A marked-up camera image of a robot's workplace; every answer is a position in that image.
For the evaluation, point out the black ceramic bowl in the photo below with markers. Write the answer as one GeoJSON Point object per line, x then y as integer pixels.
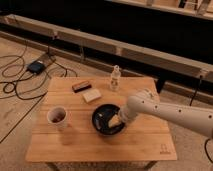
{"type": "Point", "coordinates": [101, 117]}

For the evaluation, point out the wooden table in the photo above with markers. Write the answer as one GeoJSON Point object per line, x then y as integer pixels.
{"type": "Point", "coordinates": [146, 139]}

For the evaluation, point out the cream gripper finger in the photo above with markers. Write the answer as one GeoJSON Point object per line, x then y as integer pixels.
{"type": "Point", "coordinates": [114, 121]}

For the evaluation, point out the long wooden beam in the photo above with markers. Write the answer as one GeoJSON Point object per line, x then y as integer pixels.
{"type": "Point", "coordinates": [141, 54]}

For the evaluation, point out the clear plastic bottle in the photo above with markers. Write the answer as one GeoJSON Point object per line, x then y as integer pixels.
{"type": "Point", "coordinates": [115, 76]}

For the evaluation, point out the white rectangular block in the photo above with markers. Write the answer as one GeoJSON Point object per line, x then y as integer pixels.
{"type": "Point", "coordinates": [91, 95]}

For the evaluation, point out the dark brown rectangular block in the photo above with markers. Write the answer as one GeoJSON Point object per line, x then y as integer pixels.
{"type": "Point", "coordinates": [81, 86]}

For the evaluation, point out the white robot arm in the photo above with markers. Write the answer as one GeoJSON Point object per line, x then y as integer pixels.
{"type": "Point", "coordinates": [199, 120]}

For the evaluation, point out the white paper cup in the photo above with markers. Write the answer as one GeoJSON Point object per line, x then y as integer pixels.
{"type": "Point", "coordinates": [58, 117]}

